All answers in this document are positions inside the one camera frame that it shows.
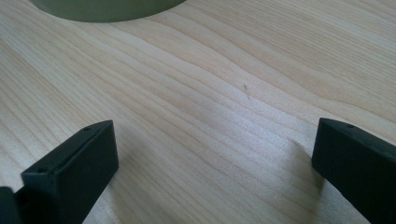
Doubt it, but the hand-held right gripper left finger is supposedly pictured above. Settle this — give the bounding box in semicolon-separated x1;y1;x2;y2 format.
13;119;120;224

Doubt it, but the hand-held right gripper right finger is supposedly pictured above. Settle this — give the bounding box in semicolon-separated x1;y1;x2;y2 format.
311;118;396;224

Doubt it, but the round trash bin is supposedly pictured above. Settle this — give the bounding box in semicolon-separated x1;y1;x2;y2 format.
29;0;188;23

